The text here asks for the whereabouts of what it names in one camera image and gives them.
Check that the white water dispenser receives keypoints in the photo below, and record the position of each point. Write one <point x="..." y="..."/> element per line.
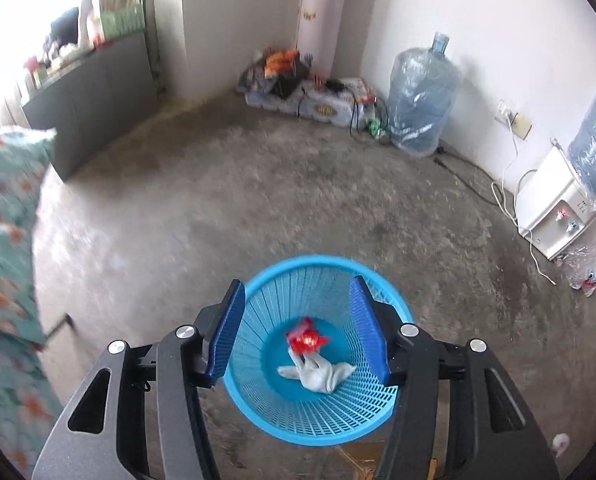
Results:
<point x="553" y="208"/>

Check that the green plastic basket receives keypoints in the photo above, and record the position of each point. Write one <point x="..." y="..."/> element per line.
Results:
<point x="123" y="22"/>

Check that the empty blue water jug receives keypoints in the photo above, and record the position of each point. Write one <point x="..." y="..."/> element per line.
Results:
<point x="423" y="90"/>

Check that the crumpled plastic bag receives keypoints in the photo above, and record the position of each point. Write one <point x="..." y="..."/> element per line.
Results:
<point x="578" y="264"/>

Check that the grey cabinet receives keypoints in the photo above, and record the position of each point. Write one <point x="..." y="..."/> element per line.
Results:
<point x="94" y="102"/>

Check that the pink rolled mat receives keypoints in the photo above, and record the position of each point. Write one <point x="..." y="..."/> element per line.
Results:
<point x="317" y="33"/>

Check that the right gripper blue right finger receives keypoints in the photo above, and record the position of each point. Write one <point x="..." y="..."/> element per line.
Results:
<point x="364" y="317"/>

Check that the white cloth rag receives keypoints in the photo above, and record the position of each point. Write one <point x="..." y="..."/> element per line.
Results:
<point x="316" y="373"/>

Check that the floral teal quilt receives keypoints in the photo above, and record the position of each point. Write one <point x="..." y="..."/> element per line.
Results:
<point x="29" y="406"/>

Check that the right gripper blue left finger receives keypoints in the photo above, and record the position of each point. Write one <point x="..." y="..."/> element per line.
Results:
<point x="220" y="331"/>

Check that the red plastic wrapper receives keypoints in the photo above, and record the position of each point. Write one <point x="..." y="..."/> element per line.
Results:
<point x="304" y="338"/>

